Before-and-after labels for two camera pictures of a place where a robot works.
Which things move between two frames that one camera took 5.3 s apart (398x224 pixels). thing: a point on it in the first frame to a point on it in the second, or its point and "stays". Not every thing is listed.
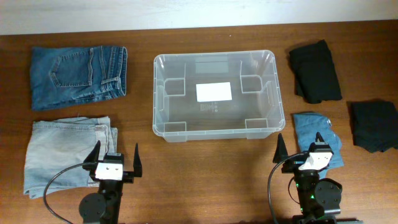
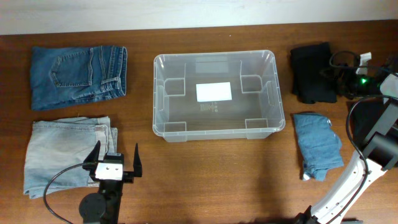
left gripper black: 127,176 stays
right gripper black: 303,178 to 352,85
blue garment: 307,126 stays
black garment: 316,79 stays
